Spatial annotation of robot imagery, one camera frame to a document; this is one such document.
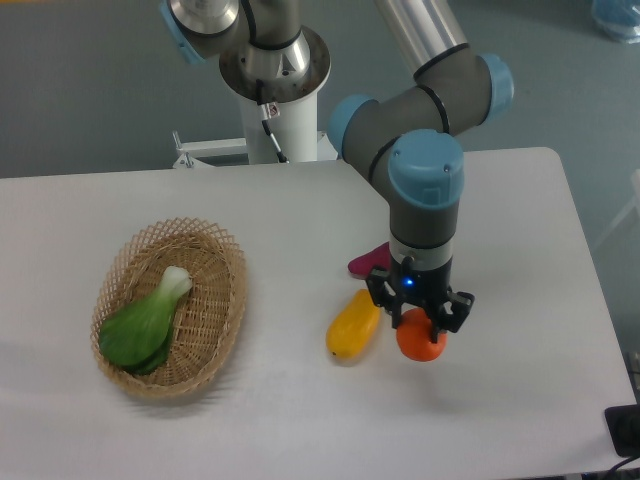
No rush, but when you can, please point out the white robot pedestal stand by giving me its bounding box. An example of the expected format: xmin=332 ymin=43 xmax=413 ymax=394
xmin=171 ymin=27 xmax=346 ymax=169

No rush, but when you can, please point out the orange fruit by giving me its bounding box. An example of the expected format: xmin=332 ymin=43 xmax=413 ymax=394
xmin=396 ymin=308 xmax=448 ymax=362

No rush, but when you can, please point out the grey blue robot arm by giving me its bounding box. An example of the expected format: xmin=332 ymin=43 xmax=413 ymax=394
xmin=159 ymin=1 xmax=514 ymax=342

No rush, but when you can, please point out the black device at table edge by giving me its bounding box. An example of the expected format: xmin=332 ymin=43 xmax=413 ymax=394
xmin=604 ymin=404 xmax=639 ymax=457

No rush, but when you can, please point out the woven wicker basket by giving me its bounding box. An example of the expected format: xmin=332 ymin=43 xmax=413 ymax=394
xmin=90 ymin=217 xmax=247 ymax=399

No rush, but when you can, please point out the purple sweet potato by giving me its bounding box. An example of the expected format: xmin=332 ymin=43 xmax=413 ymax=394
xmin=347 ymin=242 xmax=391 ymax=279

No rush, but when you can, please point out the yellow mango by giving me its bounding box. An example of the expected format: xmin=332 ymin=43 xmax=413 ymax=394
xmin=325 ymin=289 xmax=381 ymax=362

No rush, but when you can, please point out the blue bag in corner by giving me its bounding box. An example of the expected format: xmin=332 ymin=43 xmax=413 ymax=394
xmin=591 ymin=0 xmax=639 ymax=44

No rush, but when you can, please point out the green bok choy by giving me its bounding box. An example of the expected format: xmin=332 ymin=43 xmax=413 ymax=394
xmin=98 ymin=266 xmax=192 ymax=375

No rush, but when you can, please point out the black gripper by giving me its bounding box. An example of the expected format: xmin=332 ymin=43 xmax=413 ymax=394
xmin=365 ymin=256 xmax=475 ymax=344

